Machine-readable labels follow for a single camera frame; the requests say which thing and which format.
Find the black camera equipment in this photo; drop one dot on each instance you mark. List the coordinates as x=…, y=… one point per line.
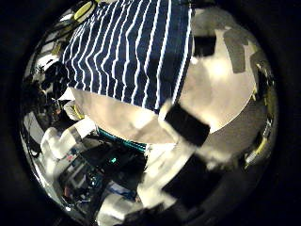
x=56, y=78

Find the teal lit equipment rack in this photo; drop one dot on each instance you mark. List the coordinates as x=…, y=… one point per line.
x=125, y=142

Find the navy white striped shirt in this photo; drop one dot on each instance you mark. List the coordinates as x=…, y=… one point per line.
x=125, y=56

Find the small yellow chair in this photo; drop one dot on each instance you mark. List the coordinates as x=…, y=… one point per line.
x=259, y=149

